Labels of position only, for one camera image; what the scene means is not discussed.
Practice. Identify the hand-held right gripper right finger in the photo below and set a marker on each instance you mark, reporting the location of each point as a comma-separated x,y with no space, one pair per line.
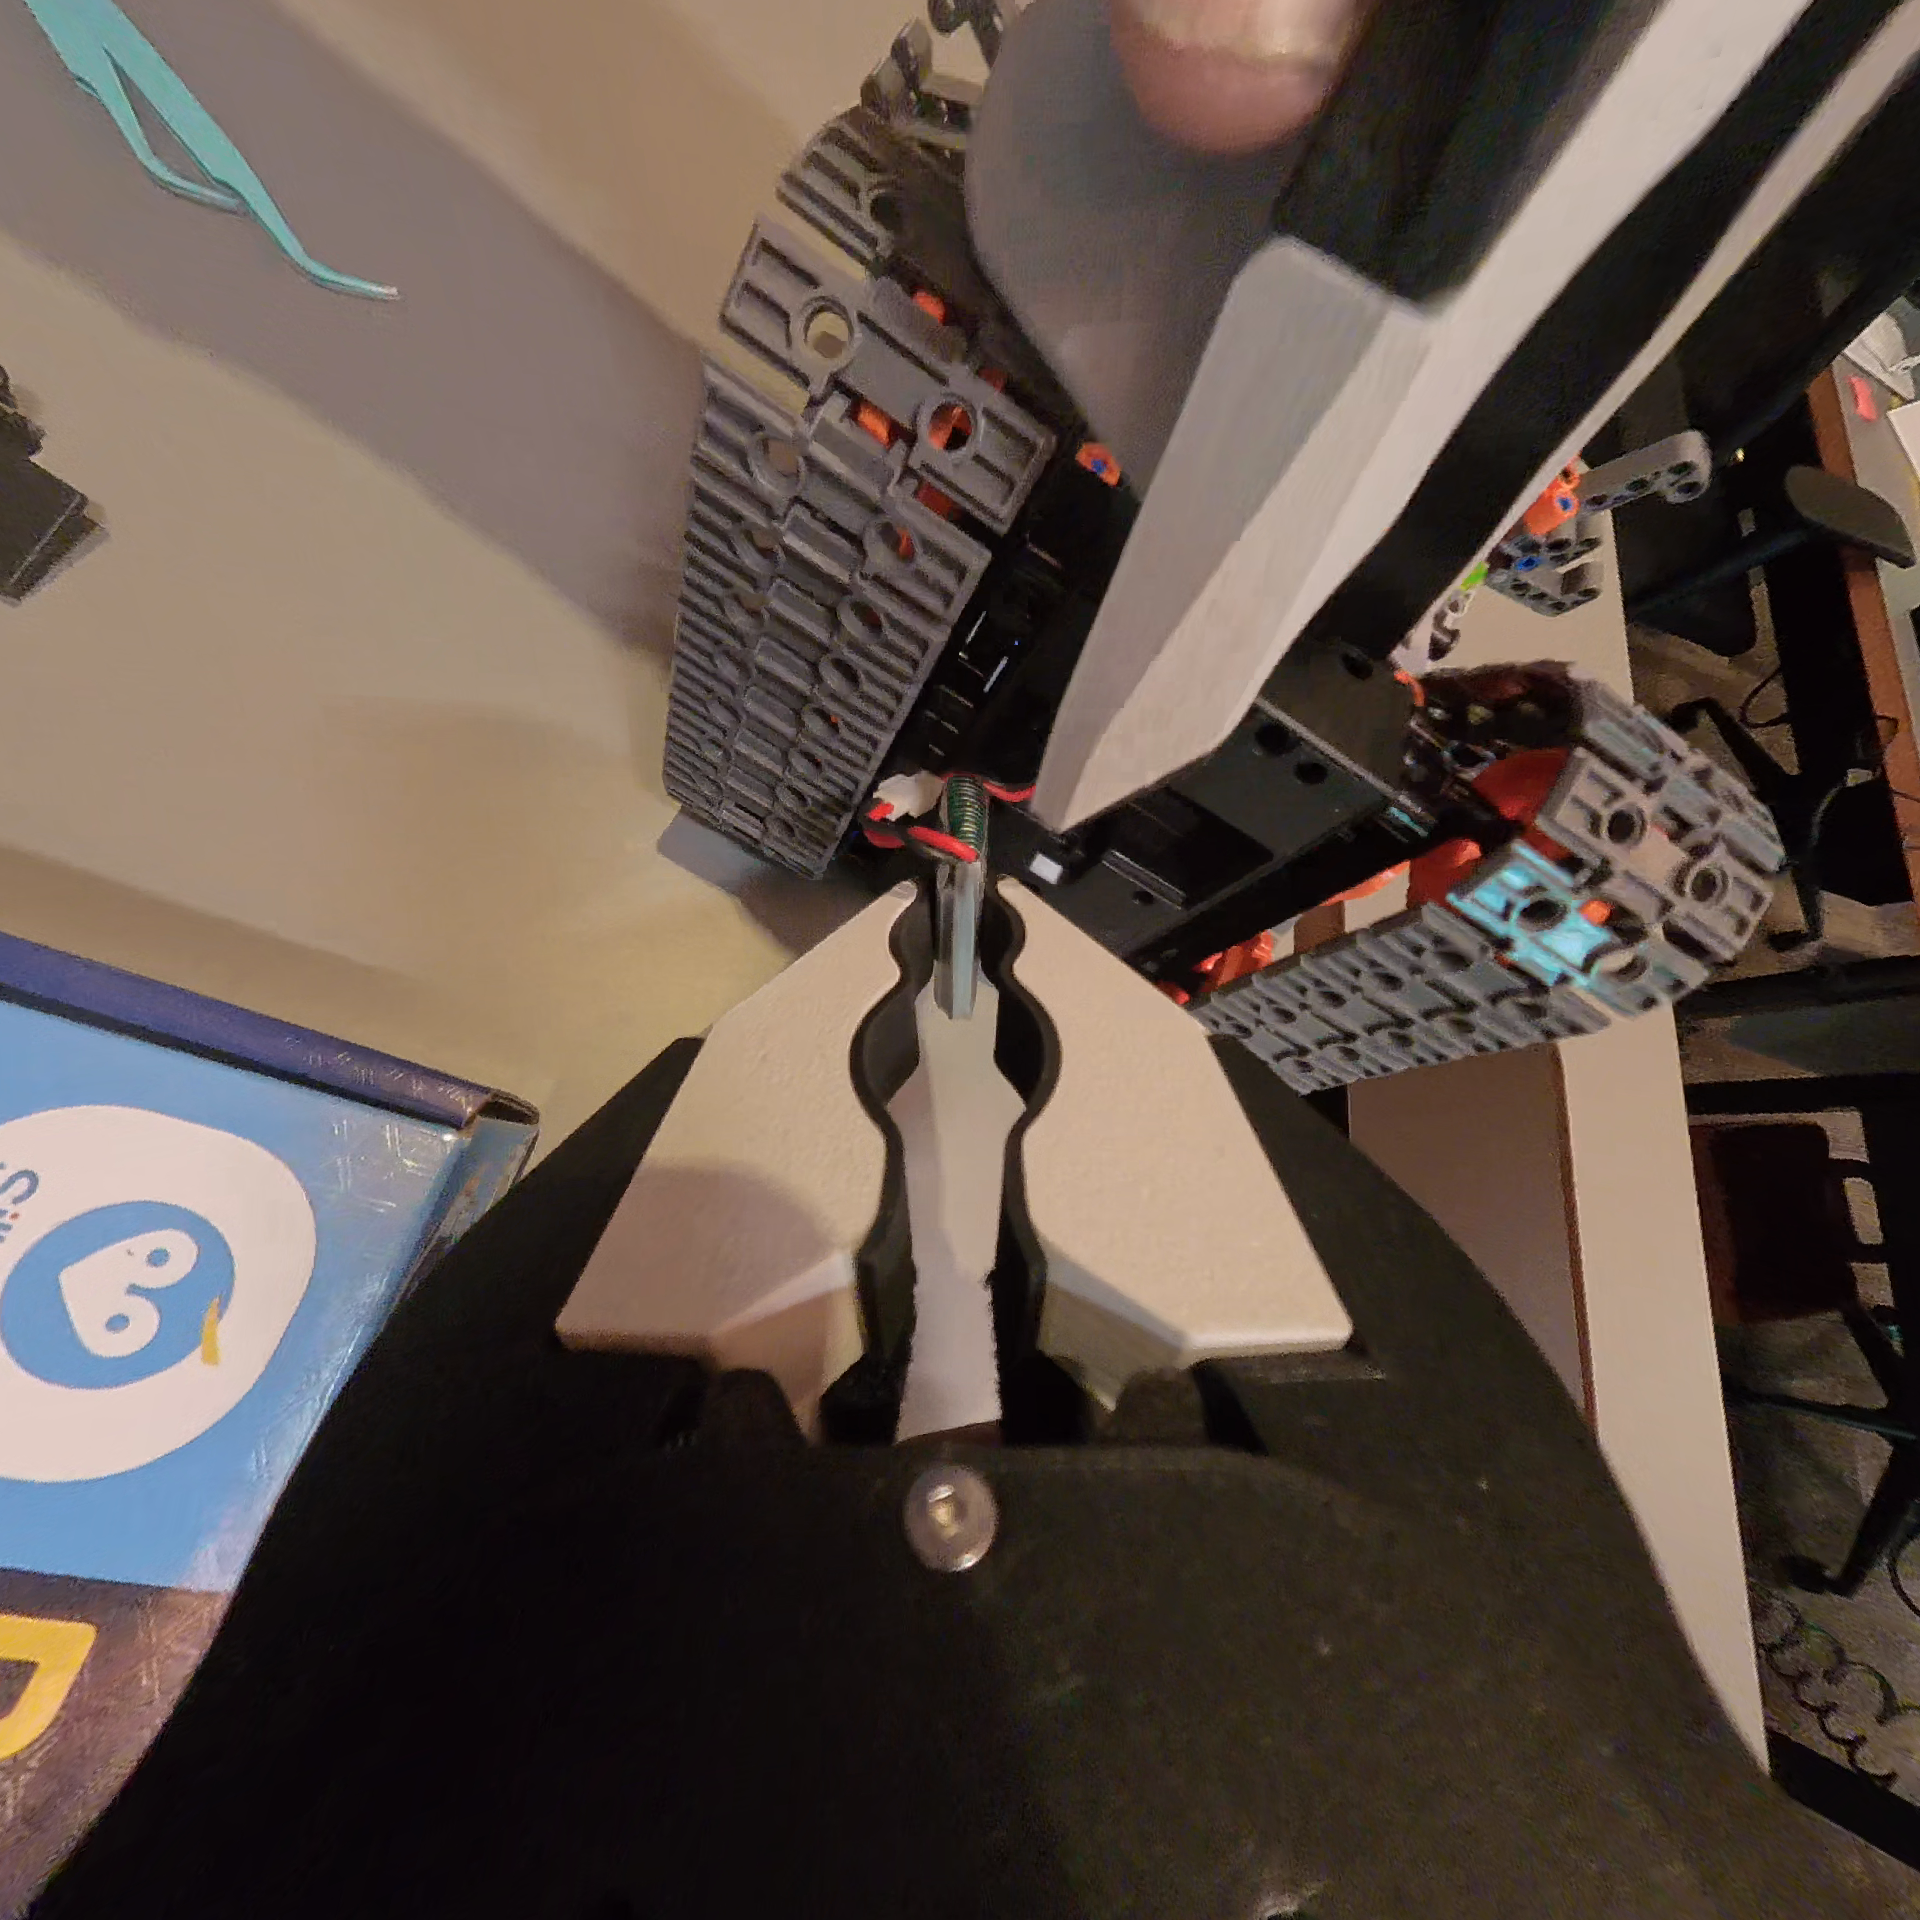
1184,1200

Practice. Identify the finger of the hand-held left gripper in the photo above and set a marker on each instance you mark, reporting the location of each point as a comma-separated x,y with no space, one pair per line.
1276,450
1650,148

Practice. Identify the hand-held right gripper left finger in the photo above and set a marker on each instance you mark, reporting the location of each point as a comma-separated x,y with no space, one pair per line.
721,1200

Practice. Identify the orange grey tracked brick robot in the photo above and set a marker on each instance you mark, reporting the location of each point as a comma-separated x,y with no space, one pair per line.
810,599

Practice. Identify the white desk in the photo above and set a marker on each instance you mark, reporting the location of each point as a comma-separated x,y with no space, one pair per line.
374,675

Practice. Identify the person's left hand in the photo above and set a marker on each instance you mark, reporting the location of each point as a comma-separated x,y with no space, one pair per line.
1230,75

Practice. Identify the blue robot kit box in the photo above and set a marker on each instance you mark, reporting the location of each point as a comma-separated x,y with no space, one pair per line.
76,1049

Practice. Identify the black brick cover piece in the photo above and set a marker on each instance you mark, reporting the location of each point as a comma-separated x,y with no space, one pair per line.
36,524

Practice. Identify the teal tweezers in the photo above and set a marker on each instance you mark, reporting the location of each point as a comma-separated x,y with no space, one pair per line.
82,23

